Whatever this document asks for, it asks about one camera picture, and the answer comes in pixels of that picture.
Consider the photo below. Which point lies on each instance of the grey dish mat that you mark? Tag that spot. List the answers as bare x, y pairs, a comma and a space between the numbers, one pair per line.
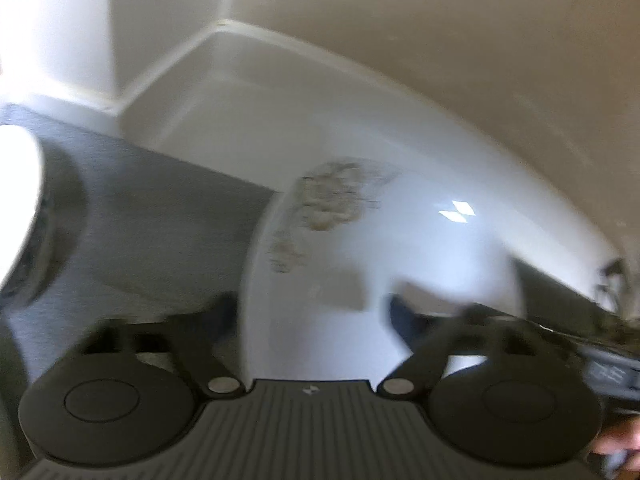
150, 220

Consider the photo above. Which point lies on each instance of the person's right hand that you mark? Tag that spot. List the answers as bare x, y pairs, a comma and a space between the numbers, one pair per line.
622, 435

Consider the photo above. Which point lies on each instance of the white plate with brown pattern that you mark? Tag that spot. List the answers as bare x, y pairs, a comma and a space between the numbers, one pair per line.
400, 245

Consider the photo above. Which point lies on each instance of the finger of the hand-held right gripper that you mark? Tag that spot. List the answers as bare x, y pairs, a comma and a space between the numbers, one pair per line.
560, 331

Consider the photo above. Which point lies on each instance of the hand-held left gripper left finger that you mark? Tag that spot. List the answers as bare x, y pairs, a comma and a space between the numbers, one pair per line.
220, 316

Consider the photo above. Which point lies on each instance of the white ribbed bowl black rim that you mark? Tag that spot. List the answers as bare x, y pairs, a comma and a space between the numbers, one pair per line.
20, 200

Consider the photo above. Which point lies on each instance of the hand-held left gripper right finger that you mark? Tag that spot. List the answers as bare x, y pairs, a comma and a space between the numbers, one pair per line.
402, 321

